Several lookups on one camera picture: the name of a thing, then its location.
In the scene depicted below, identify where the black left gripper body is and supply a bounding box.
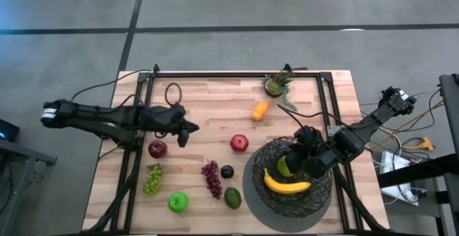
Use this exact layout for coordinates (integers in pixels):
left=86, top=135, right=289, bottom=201
left=141, top=115, right=189, bottom=136

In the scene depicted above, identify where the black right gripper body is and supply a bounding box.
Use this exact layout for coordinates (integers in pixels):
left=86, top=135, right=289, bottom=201
left=303, top=141, right=338, bottom=179

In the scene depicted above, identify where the green pear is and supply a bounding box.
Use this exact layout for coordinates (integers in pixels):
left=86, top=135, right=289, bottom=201
left=276, top=156, right=295, bottom=178

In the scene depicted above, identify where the yellow banana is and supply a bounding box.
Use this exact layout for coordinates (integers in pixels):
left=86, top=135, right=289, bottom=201
left=263, top=167, right=312, bottom=195

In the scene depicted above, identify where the dark red apple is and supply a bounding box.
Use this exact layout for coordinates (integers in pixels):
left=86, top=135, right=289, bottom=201
left=148, top=139, right=169, bottom=159

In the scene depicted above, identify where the dark woven wire basket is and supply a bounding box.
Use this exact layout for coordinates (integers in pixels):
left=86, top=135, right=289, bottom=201
left=252, top=137, right=333, bottom=218

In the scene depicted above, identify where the red grape bunch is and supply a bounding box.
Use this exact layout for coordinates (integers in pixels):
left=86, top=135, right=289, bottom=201
left=201, top=159, right=223, bottom=200

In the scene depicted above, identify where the green grape bunch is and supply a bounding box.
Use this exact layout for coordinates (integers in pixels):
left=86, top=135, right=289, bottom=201
left=142, top=163, right=164, bottom=198

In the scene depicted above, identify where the dark plum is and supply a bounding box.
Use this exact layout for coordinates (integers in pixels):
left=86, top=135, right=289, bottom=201
left=220, top=164, right=235, bottom=179

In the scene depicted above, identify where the bright green apple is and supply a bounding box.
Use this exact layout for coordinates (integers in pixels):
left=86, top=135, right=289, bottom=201
left=168, top=191, right=190, bottom=214

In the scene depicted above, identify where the green avocado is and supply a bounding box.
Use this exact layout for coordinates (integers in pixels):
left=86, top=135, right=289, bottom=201
left=224, top=187, right=242, bottom=210

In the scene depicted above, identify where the grey round mat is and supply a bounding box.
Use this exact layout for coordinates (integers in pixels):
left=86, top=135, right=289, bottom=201
left=242, top=146, right=333, bottom=233

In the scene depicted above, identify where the small potted green plant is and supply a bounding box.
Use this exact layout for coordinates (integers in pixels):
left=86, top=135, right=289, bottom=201
left=263, top=70, right=298, bottom=112

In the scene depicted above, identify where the white power strip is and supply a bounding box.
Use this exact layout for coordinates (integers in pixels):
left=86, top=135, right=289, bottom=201
left=379, top=151, right=420, bottom=207

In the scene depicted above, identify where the yellow power plug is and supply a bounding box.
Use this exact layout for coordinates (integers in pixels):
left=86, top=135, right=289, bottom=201
left=412, top=137, right=435, bottom=151

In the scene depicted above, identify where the black side table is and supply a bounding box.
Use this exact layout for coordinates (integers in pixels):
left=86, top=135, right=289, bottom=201
left=376, top=73, right=459, bottom=236

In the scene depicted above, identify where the grey side table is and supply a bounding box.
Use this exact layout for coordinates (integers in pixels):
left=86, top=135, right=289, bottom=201
left=0, top=138, right=58, bottom=236

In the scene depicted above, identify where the black device with blue light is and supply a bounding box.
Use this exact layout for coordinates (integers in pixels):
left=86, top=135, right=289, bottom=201
left=0, top=118, right=21, bottom=143

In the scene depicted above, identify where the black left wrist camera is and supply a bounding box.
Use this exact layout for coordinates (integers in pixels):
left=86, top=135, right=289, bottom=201
left=157, top=105, right=186, bottom=119

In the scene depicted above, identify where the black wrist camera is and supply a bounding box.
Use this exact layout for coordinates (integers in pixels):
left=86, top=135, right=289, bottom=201
left=157, top=105, right=186, bottom=119
left=293, top=126, right=323, bottom=147

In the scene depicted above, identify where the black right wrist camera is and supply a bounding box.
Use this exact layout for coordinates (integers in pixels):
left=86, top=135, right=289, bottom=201
left=293, top=126, right=323, bottom=147

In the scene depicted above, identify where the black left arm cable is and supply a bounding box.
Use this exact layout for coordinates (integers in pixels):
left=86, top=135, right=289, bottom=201
left=70, top=69, right=183, bottom=107

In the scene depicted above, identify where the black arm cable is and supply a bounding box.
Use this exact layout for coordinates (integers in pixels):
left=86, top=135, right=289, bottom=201
left=70, top=69, right=183, bottom=107
left=276, top=103, right=346, bottom=129

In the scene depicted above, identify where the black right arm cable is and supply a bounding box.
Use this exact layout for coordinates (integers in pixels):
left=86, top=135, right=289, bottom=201
left=276, top=103, right=346, bottom=129

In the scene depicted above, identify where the black aluminium table frame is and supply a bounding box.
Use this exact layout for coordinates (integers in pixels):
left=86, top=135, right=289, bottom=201
left=82, top=63, right=390, bottom=235

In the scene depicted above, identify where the orange floor cable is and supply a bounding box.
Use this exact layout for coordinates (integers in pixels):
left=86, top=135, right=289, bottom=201
left=371, top=99, right=445, bottom=151

